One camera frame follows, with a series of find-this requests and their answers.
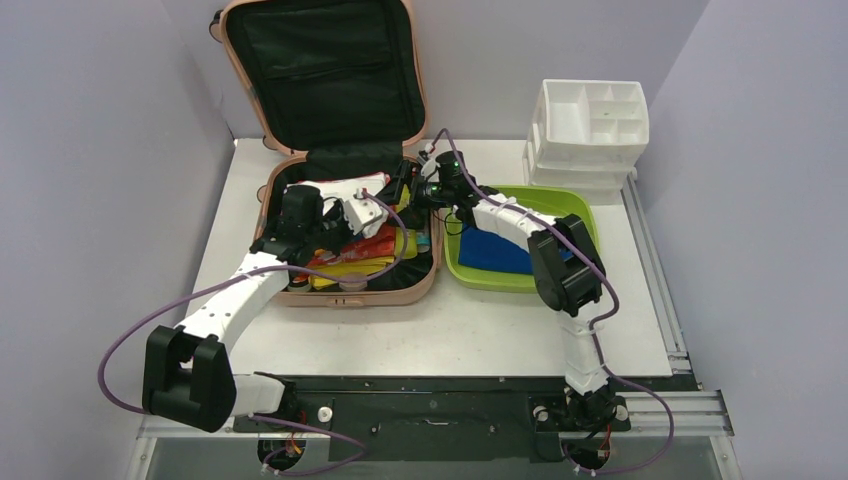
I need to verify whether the blue cloth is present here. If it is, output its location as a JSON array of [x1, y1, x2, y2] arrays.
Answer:
[[458, 228, 532, 275]]

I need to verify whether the pink hard-shell suitcase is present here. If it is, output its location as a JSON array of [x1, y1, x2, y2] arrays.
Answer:
[[208, 0, 444, 309]]

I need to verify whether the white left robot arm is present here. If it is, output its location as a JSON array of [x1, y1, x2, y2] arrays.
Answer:
[[141, 185, 356, 432]]

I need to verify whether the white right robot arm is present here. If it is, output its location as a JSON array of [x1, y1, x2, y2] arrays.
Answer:
[[377, 152, 620, 434]]

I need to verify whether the small white pink bottle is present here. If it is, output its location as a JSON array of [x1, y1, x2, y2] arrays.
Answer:
[[416, 229, 432, 254]]

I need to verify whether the red folded garment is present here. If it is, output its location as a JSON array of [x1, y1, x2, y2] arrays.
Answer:
[[307, 225, 395, 270]]

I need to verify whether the yellow packet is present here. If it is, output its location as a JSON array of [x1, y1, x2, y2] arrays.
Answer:
[[309, 257, 395, 290]]

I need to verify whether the yellow-green spray bottle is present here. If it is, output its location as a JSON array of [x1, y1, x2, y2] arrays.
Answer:
[[393, 186, 418, 260]]

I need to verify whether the pink octagonal lid jar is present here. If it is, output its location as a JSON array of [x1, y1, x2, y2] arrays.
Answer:
[[338, 274, 368, 292]]

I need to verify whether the small round gold-rim jar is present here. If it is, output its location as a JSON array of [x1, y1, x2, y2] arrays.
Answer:
[[286, 277, 312, 292]]

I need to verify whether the green plastic tray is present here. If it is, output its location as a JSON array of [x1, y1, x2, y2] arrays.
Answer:
[[443, 185, 600, 293]]

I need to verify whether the white drawer organizer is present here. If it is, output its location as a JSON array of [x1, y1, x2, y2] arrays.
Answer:
[[522, 79, 650, 205]]

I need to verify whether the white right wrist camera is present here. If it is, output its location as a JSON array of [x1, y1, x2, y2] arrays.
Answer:
[[418, 140, 438, 181]]

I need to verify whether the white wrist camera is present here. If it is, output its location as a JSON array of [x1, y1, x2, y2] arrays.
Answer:
[[342, 188, 388, 239], [418, 140, 438, 181]]

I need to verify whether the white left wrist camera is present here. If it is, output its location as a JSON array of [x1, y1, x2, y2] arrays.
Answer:
[[342, 188, 388, 239]]

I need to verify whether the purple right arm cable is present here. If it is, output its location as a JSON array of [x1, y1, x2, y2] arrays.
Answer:
[[423, 128, 677, 477]]

